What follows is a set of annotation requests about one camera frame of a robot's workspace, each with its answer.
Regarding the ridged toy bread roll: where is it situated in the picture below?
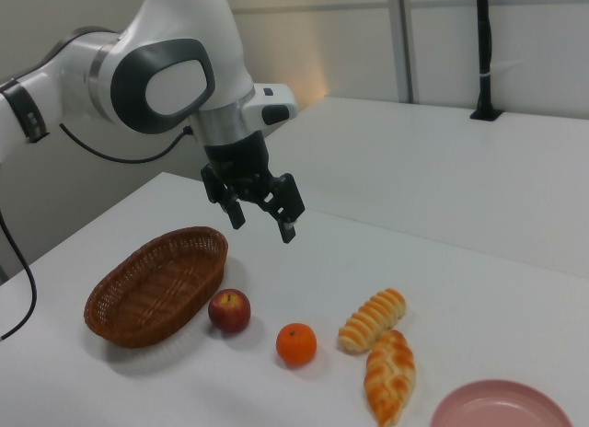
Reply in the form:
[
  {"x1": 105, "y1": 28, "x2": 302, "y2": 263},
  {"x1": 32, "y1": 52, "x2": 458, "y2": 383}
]
[{"x1": 338, "y1": 287, "x2": 409, "y2": 353}]

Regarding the toy orange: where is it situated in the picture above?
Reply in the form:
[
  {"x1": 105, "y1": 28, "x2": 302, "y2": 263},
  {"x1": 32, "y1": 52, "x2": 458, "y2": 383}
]
[{"x1": 275, "y1": 322, "x2": 318, "y2": 367}]

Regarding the braided toy bread loaf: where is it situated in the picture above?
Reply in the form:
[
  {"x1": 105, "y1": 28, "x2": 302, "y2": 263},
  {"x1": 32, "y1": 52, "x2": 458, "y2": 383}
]
[{"x1": 363, "y1": 329, "x2": 418, "y2": 427}]

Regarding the black cable strap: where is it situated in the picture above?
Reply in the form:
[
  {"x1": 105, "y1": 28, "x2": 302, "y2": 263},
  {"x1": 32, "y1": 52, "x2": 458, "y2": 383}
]
[{"x1": 1, "y1": 79, "x2": 50, "y2": 145}]

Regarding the black pole with base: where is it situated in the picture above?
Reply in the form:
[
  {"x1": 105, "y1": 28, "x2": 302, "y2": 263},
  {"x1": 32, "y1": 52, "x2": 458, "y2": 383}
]
[{"x1": 468, "y1": 0, "x2": 503, "y2": 122}]

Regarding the brown woven basket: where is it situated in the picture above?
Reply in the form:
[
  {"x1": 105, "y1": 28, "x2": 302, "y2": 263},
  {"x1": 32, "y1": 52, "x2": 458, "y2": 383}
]
[{"x1": 84, "y1": 225, "x2": 230, "y2": 350}]

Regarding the pink plate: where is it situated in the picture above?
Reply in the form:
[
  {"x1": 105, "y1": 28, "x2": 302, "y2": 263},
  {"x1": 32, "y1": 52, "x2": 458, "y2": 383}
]
[{"x1": 430, "y1": 378, "x2": 574, "y2": 427}]

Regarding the red toy apple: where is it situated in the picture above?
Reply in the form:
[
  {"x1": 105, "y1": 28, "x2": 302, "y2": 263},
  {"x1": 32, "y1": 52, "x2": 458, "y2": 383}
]
[{"x1": 207, "y1": 288, "x2": 252, "y2": 335}]

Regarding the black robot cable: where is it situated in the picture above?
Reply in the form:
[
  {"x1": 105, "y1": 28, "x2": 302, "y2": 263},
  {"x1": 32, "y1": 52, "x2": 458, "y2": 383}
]
[{"x1": 0, "y1": 121, "x2": 194, "y2": 341}]

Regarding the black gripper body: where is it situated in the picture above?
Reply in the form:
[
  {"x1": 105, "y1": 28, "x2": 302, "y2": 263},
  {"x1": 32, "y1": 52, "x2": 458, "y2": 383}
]
[{"x1": 201, "y1": 131, "x2": 273, "y2": 202}]

